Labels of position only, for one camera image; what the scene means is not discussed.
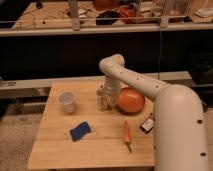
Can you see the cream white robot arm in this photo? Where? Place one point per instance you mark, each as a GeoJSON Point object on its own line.
{"type": "Point", "coordinates": [179, 134]}

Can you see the small black white card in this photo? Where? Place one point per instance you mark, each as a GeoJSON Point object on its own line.
{"type": "Point", "coordinates": [147, 125]}

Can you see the light wooden table board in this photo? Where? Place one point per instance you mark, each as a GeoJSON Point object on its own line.
{"type": "Point", "coordinates": [103, 147]}

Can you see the grey metal rail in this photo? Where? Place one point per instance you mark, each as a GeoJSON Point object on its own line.
{"type": "Point", "coordinates": [105, 29]}

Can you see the orange tool on bench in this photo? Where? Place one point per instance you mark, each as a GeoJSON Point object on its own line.
{"type": "Point", "coordinates": [127, 14]}

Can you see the black bag on bench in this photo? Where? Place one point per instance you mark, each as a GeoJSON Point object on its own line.
{"type": "Point", "coordinates": [107, 18]}

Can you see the blue sponge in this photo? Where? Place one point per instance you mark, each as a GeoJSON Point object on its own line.
{"type": "Point", "coordinates": [79, 131]}

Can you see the orange carrot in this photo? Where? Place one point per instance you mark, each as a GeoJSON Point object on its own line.
{"type": "Point", "coordinates": [127, 136]}

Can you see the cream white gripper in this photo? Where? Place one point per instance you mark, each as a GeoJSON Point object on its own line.
{"type": "Point", "coordinates": [112, 89]}

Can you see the grey vertical post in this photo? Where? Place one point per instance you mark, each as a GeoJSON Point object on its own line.
{"type": "Point", "coordinates": [73, 8]}

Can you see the translucent white plastic cup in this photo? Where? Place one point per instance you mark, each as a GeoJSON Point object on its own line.
{"type": "Point", "coordinates": [67, 101]}

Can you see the orange round plate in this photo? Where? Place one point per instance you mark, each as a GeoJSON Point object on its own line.
{"type": "Point", "coordinates": [130, 100]}

